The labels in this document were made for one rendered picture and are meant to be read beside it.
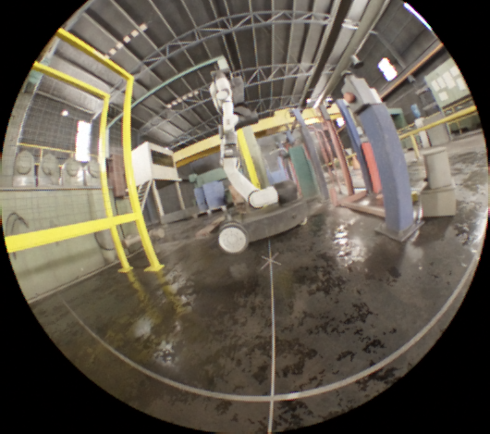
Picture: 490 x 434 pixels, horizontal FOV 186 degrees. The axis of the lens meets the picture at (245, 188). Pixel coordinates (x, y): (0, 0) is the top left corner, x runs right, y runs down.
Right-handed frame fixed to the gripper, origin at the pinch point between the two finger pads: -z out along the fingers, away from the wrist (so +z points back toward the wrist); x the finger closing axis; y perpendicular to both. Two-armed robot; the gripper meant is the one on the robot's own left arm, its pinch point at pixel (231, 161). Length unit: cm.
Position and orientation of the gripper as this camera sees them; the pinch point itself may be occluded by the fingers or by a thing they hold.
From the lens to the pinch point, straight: 97.7
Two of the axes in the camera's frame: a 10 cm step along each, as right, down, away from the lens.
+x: -10.0, 0.9, 0.0
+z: -0.9, -10.0, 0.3
